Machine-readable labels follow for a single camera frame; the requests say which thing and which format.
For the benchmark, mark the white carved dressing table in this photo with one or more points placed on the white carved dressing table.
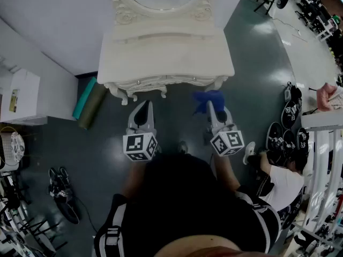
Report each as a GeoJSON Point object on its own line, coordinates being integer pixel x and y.
{"type": "Point", "coordinates": [166, 55]}

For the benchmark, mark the white cardboard box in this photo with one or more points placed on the white cardboard box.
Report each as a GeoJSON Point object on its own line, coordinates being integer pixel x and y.
{"type": "Point", "coordinates": [24, 95]}

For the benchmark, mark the pink bag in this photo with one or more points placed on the pink bag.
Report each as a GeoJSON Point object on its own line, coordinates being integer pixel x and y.
{"type": "Point", "coordinates": [324, 98]}

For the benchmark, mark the black round device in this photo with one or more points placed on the black round device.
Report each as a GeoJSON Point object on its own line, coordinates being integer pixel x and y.
{"type": "Point", "coordinates": [282, 1]}

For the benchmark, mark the person's face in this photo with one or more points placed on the person's face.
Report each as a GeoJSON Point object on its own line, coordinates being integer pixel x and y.
{"type": "Point", "coordinates": [198, 246]}

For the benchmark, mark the row of black office chairs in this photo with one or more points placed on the row of black office chairs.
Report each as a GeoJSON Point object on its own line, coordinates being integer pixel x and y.
{"type": "Point", "coordinates": [312, 8]}

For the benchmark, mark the person's grey shoe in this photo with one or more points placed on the person's grey shoe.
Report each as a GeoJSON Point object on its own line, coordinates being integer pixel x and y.
{"type": "Point", "coordinates": [182, 146]}

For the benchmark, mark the white railing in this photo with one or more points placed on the white railing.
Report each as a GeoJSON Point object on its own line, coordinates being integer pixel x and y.
{"type": "Point", "coordinates": [321, 157]}

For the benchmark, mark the person's left forearm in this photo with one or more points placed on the person's left forearm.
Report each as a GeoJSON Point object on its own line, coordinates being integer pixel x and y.
{"type": "Point", "coordinates": [134, 178]}

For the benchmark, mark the round patterned cushion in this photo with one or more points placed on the round patterned cushion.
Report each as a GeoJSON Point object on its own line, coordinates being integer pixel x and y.
{"type": "Point", "coordinates": [18, 146]}

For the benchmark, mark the person's black t-shirt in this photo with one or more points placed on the person's black t-shirt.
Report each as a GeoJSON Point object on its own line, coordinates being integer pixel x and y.
{"type": "Point", "coordinates": [182, 197]}

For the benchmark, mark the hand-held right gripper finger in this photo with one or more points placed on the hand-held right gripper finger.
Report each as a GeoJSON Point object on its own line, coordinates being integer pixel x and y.
{"type": "Point", "coordinates": [230, 120]}
{"type": "Point", "coordinates": [212, 119]}

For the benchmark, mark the grey spare gripper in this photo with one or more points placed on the grey spare gripper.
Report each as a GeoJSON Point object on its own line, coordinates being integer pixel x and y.
{"type": "Point", "coordinates": [293, 92]}

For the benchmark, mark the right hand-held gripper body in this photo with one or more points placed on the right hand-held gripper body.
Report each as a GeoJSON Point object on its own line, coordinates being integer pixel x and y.
{"type": "Point", "coordinates": [227, 143]}

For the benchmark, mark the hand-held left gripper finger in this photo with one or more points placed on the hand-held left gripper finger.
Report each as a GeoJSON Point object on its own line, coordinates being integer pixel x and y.
{"type": "Point", "coordinates": [132, 119]}
{"type": "Point", "coordinates": [151, 116]}

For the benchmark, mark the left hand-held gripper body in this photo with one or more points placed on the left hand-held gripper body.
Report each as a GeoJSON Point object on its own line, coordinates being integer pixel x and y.
{"type": "Point", "coordinates": [139, 146]}

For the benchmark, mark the person's right forearm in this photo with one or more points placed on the person's right forearm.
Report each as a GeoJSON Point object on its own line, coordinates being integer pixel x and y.
{"type": "Point", "coordinates": [225, 170]}

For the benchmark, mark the blue cloth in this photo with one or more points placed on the blue cloth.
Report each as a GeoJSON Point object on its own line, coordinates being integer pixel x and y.
{"type": "Point", "coordinates": [211, 98]}

